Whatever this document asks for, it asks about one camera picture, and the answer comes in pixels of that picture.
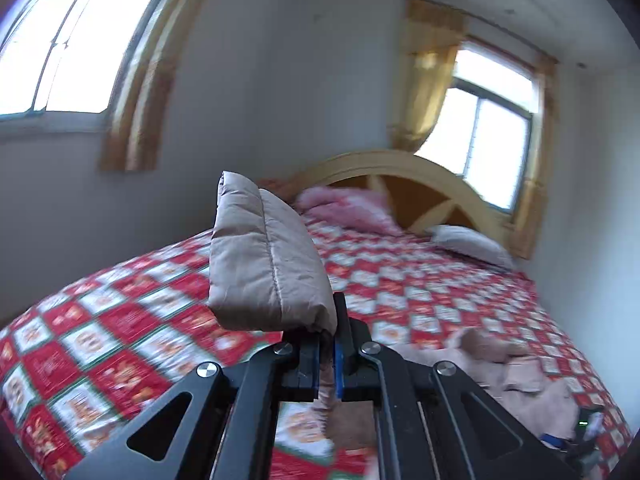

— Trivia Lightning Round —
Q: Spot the grey white pillow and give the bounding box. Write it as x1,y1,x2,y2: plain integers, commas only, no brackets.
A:
430,225,516,268

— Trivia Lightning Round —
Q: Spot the beige quilted down coat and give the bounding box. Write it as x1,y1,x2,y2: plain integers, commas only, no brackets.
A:
206,170,581,453

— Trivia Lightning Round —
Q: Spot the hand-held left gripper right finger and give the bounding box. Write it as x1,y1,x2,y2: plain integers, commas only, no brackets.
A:
332,291,576,480

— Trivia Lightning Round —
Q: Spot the window behind headboard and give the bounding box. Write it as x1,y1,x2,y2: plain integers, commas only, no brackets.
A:
415,42,543,211

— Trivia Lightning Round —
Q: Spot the wooden arched headboard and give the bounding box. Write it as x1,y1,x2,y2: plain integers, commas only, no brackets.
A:
280,149,511,241

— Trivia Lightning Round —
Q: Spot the yellow curtain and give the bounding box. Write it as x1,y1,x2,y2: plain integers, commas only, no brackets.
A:
392,0,466,153
510,55,558,261
99,0,231,173

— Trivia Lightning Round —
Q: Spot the pink fluffy pillow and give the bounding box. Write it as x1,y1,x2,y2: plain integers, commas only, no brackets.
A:
295,186,401,233

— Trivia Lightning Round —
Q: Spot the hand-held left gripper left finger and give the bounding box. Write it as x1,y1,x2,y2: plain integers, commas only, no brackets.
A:
65,332,321,480

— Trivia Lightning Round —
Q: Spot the large side window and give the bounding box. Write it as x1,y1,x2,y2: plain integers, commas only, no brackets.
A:
0,0,176,121

